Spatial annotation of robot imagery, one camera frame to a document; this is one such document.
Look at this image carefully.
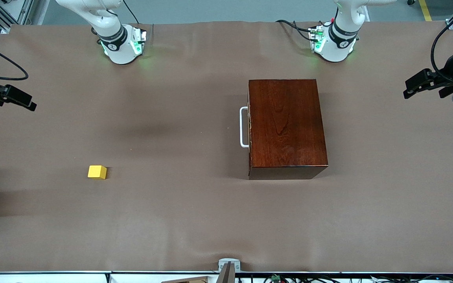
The yellow cube block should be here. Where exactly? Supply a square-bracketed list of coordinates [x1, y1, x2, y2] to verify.
[87, 165, 108, 180]

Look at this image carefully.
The light wood drawer white handle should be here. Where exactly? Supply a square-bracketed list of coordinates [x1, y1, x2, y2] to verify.
[239, 105, 250, 149]

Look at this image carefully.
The dark brown wooden cabinet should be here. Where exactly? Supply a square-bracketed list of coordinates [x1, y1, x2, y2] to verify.
[247, 79, 329, 180]

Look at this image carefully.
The brown table cover sheet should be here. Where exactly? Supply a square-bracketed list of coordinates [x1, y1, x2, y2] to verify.
[0, 20, 453, 274]

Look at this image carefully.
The tan cardboard piece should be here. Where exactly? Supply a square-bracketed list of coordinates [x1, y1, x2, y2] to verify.
[161, 276, 210, 283]

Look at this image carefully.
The aluminium frame structure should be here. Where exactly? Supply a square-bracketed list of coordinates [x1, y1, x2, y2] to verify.
[0, 0, 35, 35]

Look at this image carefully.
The black base cable bundle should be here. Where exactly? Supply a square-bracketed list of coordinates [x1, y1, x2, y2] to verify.
[276, 19, 318, 43]

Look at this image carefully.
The grey metal bracket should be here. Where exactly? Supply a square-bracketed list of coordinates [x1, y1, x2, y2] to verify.
[217, 258, 241, 272]

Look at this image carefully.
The grey camera post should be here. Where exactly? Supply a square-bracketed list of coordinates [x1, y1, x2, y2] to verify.
[215, 262, 236, 283]

